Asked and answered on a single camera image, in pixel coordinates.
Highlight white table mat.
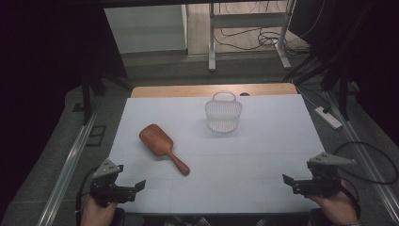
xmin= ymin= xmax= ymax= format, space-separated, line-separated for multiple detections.
xmin=107 ymin=93 xmax=327 ymax=216

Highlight white power strip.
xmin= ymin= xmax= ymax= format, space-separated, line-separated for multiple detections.
xmin=314 ymin=105 xmax=343 ymax=130

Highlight person's left hand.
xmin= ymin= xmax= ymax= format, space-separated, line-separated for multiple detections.
xmin=80 ymin=194 xmax=119 ymax=226

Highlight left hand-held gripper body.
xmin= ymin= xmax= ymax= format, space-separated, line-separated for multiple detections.
xmin=89 ymin=158 xmax=137 ymax=208

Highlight white metal stand frame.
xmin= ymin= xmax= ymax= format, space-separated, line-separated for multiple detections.
xmin=208 ymin=0 xmax=297 ymax=73

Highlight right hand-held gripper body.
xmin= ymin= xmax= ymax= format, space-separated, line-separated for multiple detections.
xmin=291 ymin=152 xmax=358 ymax=199

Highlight black tripod stand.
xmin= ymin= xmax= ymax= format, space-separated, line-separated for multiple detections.
xmin=281 ymin=53 xmax=353 ymax=122
xmin=79 ymin=62 xmax=134 ymax=126

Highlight dark curtain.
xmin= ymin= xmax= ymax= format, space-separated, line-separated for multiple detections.
xmin=288 ymin=0 xmax=399 ymax=147
xmin=0 ymin=0 xmax=128 ymax=218

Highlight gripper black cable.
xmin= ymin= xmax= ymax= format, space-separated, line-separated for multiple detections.
xmin=332 ymin=140 xmax=399 ymax=208
xmin=74 ymin=166 xmax=99 ymax=226

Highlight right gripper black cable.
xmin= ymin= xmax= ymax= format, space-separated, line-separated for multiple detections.
xmin=332 ymin=140 xmax=399 ymax=208

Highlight white plastic basket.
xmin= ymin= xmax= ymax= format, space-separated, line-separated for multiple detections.
xmin=204 ymin=90 xmax=244 ymax=135

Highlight wooden hairbrush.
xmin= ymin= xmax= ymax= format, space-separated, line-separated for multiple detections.
xmin=138 ymin=123 xmax=191 ymax=177

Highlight black square floor frame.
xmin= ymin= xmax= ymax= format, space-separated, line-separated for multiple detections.
xmin=86 ymin=124 xmax=107 ymax=148

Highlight white wall panel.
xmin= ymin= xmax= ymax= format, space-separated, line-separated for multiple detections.
xmin=104 ymin=4 xmax=188 ymax=55

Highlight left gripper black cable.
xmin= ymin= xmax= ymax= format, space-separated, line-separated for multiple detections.
xmin=74 ymin=166 xmax=99 ymax=226

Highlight person's right hand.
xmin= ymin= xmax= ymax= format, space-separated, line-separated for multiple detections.
xmin=308 ymin=180 xmax=359 ymax=226

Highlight aluminium floor rail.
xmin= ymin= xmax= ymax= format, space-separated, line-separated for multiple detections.
xmin=37 ymin=103 xmax=102 ymax=226
xmin=323 ymin=90 xmax=399 ymax=224

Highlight black floor cables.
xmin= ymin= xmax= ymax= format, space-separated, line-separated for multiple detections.
xmin=214 ymin=0 xmax=312 ymax=58

